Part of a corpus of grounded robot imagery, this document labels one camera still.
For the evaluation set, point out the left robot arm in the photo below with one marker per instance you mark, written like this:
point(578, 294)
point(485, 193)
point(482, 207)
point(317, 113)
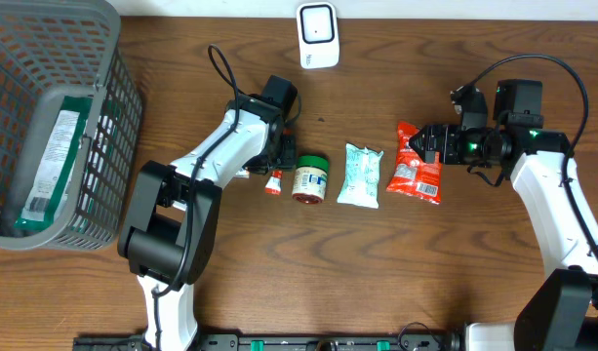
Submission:
point(171, 223)

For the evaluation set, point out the small red stick packet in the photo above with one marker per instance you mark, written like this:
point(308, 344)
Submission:
point(273, 185)

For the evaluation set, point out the pale green tissue pack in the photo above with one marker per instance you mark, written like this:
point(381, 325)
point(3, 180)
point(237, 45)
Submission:
point(361, 177)

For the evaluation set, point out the green white packet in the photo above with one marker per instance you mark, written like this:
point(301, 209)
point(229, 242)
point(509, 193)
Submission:
point(49, 191)

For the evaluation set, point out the green lid seasoning jar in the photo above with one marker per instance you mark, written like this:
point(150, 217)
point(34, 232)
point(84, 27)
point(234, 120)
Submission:
point(311, 177)

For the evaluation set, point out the white barcode scanner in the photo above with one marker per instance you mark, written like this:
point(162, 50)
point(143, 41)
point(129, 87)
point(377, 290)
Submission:
point(318, 35)

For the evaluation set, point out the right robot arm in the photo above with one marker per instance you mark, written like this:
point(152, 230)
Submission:
point(563, 314)

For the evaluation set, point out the grey plastic mesh basket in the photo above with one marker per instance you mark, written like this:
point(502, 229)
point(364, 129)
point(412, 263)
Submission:
point(59, 57)

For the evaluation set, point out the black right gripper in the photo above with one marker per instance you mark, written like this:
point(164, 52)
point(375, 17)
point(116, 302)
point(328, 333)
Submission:
point(452, 134)

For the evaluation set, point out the small orange carton box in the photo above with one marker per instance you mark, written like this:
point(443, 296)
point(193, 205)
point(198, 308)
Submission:
point(243, 173)

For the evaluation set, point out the red snack bag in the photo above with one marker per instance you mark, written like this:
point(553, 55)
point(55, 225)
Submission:
point(413, 177)

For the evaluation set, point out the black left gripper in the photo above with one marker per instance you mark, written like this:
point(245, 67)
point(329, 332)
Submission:
point(291, 165)

